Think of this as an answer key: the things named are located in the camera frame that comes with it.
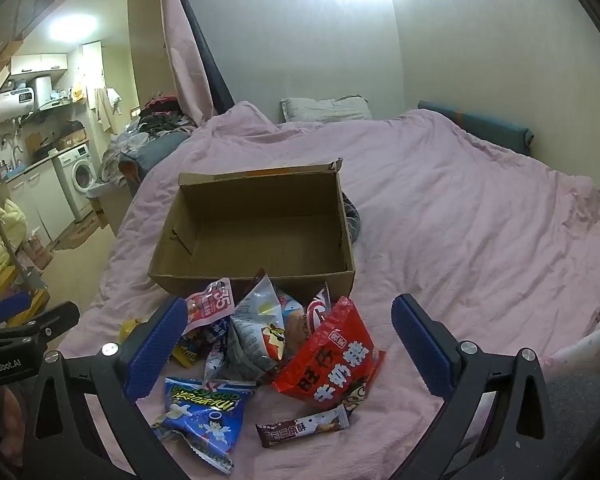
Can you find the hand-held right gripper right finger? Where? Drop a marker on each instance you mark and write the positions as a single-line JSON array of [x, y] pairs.
[[425, 347]]

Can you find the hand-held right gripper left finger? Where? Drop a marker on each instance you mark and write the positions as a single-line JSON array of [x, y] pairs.
[[155, 347]]

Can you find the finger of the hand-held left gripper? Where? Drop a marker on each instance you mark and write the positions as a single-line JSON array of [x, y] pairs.
[[5, 307], [60, 317]]

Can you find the yellow snack packet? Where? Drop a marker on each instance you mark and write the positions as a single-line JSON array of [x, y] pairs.
[[130, 331]]

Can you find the pink white snack packet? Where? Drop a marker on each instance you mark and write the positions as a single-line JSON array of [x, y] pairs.
[[205, 305]]

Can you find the blue star print snack packet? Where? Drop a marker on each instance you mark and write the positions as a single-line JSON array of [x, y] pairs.
[[205, 415]]

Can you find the large red candy packet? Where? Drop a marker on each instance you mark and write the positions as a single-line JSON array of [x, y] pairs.
[[330, 360]]

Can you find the silver snack packet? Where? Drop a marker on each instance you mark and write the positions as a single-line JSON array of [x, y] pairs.
[[252, 330]]

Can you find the red white snack packet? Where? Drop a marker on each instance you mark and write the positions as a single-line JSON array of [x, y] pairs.
[[320, 310]]

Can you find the brown chocolate bar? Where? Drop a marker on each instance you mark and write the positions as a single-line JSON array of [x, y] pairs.
[[300, 426]]

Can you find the brown cardboard box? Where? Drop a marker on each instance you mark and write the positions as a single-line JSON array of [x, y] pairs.
[[260, 220]]

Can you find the person's left hand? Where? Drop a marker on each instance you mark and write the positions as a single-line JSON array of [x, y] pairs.
[[10, 412]]

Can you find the yellow wooden stool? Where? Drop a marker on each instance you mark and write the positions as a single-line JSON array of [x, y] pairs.
[[10, 285]]

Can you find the pale yellow cloth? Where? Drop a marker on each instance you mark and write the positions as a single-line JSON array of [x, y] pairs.
[[0, 230]]

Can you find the patterned floor mat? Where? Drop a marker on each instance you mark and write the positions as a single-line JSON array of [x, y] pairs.
[[80, 234]]

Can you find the white kitchen cabinet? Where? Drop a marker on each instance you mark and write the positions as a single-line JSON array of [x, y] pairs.
[[35, 200]]

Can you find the white washing machine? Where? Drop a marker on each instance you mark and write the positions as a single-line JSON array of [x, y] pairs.
[[82, 175]]

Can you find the grey plaid cloth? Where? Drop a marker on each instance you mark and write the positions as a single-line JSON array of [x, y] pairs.
[[352, 220]]

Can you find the pink blanket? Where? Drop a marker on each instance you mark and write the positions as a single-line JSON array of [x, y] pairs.
[[455, 200]]

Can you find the brown carton on counter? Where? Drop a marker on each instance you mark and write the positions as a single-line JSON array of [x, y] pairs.
[[70, 135]]

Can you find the white water heater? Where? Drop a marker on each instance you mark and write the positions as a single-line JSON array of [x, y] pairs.
[[12, 105]]

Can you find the white hanging towel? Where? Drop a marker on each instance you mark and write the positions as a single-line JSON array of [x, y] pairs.
[[105, 107]]

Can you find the white cylinder tank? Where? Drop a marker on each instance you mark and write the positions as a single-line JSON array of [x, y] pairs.
[[42, 92]]

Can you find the pile of clothes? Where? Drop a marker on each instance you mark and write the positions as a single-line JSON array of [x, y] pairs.
[[160, 115]]

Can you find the teal bolster cushion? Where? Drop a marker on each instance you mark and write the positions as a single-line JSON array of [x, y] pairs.
[[485, 127]]

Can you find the grey pillow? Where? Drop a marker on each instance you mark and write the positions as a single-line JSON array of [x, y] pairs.
[[325, 109]]

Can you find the pink hanging curtain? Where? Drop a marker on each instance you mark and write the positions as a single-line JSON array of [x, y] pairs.
[[182, 60]]

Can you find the dark curtain strip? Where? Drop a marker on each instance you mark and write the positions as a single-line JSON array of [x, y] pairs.
[[211, 67]]

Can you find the ceiling light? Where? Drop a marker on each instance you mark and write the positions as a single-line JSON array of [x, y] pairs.
[[72, 27]]

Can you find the white wall cabinet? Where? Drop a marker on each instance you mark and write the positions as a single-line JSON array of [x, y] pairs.
[[40, 64]]

